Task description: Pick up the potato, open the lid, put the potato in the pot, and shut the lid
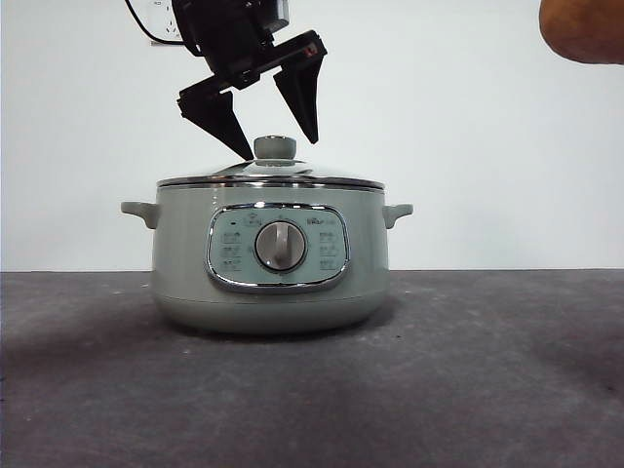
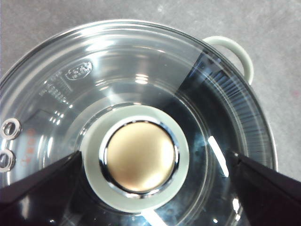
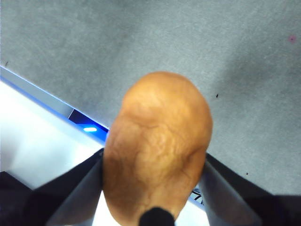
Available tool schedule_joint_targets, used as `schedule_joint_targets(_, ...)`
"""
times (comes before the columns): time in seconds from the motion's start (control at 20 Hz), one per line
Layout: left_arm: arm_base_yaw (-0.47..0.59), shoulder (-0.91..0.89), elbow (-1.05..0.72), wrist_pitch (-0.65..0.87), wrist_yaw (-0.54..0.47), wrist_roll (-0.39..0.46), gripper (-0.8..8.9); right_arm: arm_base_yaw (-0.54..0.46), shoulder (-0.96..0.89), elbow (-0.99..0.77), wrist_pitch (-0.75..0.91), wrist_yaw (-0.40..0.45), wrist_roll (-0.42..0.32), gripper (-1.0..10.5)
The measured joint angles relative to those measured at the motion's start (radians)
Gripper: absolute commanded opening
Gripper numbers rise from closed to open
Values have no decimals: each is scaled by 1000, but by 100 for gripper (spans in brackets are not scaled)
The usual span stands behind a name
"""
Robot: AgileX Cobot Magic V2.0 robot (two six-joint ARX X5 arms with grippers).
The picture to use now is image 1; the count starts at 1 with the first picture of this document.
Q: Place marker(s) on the white wall socket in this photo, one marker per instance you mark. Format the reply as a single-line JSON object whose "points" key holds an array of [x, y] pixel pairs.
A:
{"points": [[158, 14]]}

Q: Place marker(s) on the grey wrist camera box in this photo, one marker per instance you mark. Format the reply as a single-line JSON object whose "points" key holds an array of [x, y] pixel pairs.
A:
{"points": [[279, 14]]}

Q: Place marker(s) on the glass lid with green knob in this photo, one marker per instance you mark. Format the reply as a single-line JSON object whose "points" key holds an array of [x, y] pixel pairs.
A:
{"points": [[276, 148]]}

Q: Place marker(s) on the sage green electric pot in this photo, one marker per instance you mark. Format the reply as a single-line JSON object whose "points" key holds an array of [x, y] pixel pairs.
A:
{"points": [[185, 273]]}

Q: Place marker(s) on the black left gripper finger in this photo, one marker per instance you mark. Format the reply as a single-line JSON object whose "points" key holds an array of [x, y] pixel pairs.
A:
{"points": [[304, 92], [214, 112]]}

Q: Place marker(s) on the brown potato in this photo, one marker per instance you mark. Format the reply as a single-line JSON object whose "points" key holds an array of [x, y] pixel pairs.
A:
{"points": [[585, 29]]}

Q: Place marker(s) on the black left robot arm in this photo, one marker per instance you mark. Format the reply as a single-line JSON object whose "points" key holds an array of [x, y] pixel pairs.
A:
{"points": [[219, 34]]}

